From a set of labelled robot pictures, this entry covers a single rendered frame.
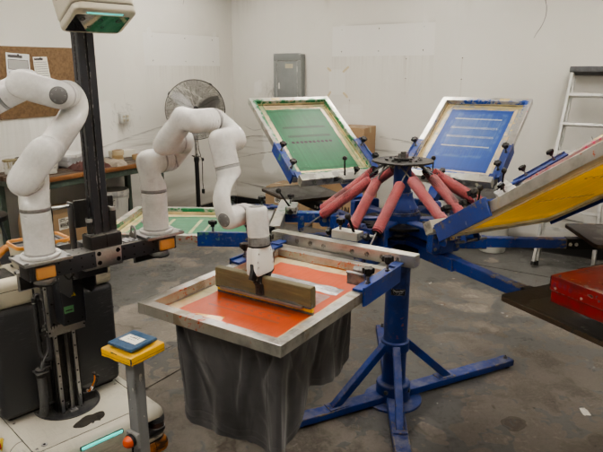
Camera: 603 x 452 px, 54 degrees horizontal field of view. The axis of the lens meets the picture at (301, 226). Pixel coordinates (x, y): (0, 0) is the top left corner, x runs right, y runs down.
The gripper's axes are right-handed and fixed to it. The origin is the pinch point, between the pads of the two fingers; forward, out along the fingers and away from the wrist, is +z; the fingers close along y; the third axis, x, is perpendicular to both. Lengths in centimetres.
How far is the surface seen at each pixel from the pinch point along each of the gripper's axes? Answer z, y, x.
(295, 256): 2.1, -45.4, -16.6
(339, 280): 6.3, -34.2, 10.7
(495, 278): 13, -78, 58
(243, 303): 5.1, 4.2, -5.7
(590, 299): 1, -31, 98
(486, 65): -83, -443, -50
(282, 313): 6.4, 4.0, 10.4
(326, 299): 6.8, -14.1, 16.6
